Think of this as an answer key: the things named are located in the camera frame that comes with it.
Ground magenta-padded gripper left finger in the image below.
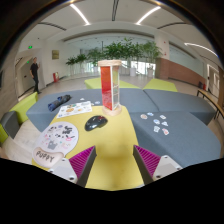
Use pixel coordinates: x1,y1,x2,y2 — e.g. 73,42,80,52
47,145,98,188

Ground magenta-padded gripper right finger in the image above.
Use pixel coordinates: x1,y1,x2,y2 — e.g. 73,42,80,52
132,144,184,186

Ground black computer mouse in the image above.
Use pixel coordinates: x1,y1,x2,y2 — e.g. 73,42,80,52
84,115,109,132

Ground white round printed mouse pad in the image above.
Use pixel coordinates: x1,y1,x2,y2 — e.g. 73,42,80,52
31,121,80,169

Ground white sticker sheet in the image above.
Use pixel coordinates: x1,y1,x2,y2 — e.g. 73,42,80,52
56,100,93,119

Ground long grey bench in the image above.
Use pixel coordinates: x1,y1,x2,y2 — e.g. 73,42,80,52
26,88,159,133

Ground dark blue folded umbrella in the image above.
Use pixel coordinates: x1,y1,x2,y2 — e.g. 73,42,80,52
47,94,72,112

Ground green seat block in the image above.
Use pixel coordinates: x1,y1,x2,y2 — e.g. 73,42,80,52
0,91,39,145

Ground dark grey seat block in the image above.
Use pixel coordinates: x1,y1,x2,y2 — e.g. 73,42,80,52
0,110,21,139

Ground green bench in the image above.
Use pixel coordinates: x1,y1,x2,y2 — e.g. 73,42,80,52
142,78,179,93
84,77,141,90

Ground red panel wooden stand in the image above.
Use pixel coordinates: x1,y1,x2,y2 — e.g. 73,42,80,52
97,59,123,117

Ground person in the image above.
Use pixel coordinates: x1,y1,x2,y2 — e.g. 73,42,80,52
29,56,42,95

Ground group of potted plants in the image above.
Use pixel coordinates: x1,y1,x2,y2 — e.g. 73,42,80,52
65,37,164,78

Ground ceiling light strips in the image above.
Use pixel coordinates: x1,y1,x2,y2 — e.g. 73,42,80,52
69,2,219,58

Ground wooden bench with black frame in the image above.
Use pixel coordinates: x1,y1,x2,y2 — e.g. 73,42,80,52
196,88,224,119

